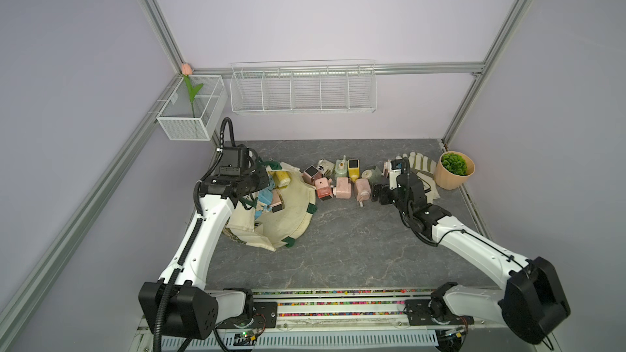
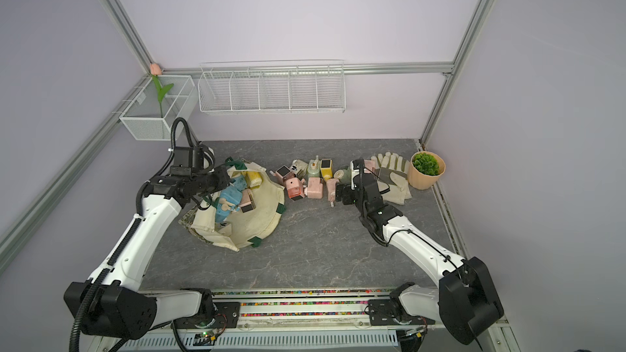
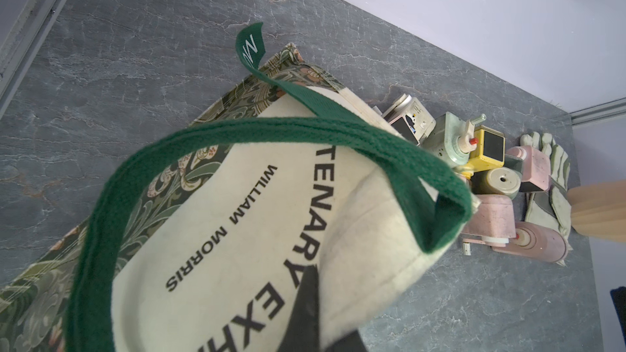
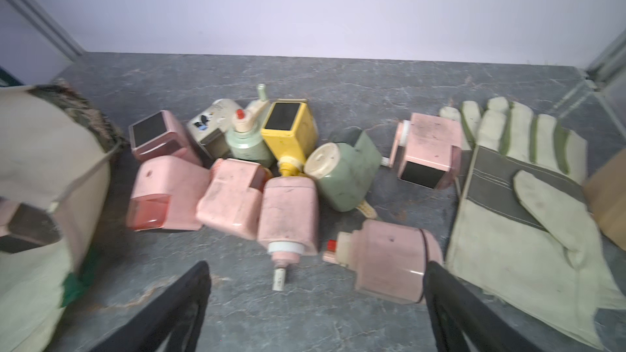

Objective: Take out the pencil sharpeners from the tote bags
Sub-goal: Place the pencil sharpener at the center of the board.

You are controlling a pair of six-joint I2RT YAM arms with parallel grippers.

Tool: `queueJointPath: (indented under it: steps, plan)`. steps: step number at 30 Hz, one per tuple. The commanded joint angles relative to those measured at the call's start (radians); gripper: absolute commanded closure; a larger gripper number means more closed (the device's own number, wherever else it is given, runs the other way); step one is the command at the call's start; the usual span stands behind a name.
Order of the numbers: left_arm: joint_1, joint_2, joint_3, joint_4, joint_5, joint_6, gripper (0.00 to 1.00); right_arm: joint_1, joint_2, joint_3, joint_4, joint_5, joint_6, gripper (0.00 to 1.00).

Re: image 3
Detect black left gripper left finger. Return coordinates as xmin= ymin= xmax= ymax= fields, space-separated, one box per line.
xmin=277 ymin=267 xmax=320 ymax=352

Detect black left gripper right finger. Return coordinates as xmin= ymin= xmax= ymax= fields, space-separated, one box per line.
xmin=327 ymin=330 xmax=367 ymax=352

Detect cream tote bag green handles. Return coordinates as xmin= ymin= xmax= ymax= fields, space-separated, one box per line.
xmin=1 ymin=23 xmax=477 ymax=351

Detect round pink pencil sharpener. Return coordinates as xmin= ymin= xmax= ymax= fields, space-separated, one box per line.
xmin=492 ymin=222 xmax=568 ymax=263

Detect olive green pencil sharpener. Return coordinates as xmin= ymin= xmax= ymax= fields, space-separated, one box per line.
xmin=471 ymin=167 xmax=521 ymax=199

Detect yellow pencil sharpener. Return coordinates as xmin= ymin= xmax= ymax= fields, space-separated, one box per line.
xmin=457 ymin=125 xmax=505 ymax=179

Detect beige pencil sharpener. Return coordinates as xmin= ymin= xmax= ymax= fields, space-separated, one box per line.
xmin=382 ymin=94 xmax=436 ymax=146

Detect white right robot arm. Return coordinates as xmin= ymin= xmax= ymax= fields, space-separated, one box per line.
xmin=327 ymin=286 xmax=625 ymax=352

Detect cream work gloves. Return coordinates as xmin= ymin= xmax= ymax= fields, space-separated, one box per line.
xmin=520 ymin=132 xmax=572 ymax=252

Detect potted green plant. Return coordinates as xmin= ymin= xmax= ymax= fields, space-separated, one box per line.
xmin=567 ymin=180 xmax=626 ymax=243

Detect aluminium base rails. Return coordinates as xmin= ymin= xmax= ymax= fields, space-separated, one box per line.
xmin=1 ymin=0 xmax=67 ymax=113

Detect aluminium frame corner post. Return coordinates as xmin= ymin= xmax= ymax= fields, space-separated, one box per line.
xmin=571 ymin=98 xmax=626 ymax=126

